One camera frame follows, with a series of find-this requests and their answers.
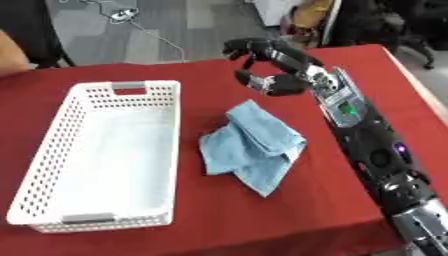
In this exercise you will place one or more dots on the yellow bag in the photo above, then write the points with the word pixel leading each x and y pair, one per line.
pixel 308 15

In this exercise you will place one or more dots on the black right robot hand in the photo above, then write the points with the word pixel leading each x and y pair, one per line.
pixel 284 60

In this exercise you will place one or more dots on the person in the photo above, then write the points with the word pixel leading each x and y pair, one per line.
pixel 10 55

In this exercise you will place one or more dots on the black office chair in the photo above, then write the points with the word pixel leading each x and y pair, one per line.
pixel 35 30

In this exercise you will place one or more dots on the white perforated plastic basket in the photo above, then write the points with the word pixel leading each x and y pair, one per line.
pixel 99 150

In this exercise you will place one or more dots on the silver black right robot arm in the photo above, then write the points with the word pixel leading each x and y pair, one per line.
pixel 373 146

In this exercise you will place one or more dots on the light blue folded cloth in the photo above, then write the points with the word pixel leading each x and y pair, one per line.
pixel 251 148

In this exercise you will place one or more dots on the dark office chair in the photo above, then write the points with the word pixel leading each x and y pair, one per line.
pixel 388 23

